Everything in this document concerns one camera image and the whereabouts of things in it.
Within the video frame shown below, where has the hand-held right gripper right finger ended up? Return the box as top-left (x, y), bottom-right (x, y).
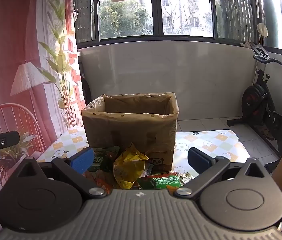
top-left (175, 147), bottom-right (269, 199)

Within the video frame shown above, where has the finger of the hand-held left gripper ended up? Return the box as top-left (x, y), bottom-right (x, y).
top-left (0, 130), bottom-right (21, 148)

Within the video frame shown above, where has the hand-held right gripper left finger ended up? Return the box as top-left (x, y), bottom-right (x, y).
top-left (17, 147), bottom-right (108, 199)

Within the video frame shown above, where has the cardboard box with panda print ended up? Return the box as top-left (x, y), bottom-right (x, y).
top-left (81, 92), bottom-right (180, 173)

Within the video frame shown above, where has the yellow chip packet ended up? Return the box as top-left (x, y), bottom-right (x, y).
top-left (113, 143), bottom-right (150, 190)

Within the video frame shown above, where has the brown plastic bag liner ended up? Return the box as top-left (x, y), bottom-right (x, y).
top-left (81, 92), bottom-right (180, 155)

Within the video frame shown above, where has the green biscuit packet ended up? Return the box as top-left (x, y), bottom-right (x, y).
top-left (91, 147), bottom-right (120, 173)

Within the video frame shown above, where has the orange snack packet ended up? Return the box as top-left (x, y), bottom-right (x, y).
top-left (84, 169), bottom-right (114, 193)

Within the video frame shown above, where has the green and orange chip packet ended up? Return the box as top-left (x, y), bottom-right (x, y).
top-left (137, 171), bottom-right (185, 196)

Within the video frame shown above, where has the black exercise bike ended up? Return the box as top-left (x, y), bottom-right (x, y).
top-left (227, 41), bottom-right (282, 156)

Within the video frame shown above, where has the printed backdrop curtain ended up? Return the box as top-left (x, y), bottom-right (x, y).
top-left (0, 0), bottom-right (87, 232)

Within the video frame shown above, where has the white hanging glove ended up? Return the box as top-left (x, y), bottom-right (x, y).
top-left (256, 23), bottom-right (269, 38)

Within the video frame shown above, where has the black framed window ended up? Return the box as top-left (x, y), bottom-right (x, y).
top-left (73, 0), bottom-right (282, 57)

